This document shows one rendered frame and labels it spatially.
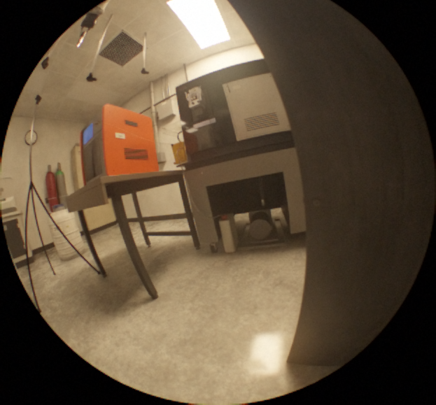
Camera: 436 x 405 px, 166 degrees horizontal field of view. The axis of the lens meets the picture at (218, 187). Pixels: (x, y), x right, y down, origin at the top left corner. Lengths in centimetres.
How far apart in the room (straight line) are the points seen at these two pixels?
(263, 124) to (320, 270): 95
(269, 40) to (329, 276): 34
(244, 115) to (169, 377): 141
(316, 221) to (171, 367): 66
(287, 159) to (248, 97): 51
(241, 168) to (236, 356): 96
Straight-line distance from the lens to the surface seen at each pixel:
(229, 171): 97
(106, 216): 382
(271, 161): 94
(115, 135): 90
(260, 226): 116
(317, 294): 27
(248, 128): 105
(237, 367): 63
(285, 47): 23
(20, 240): 309
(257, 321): 71
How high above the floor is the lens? 60
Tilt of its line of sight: 4 degrees down
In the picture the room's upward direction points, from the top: 12 degrees counter-clockwise
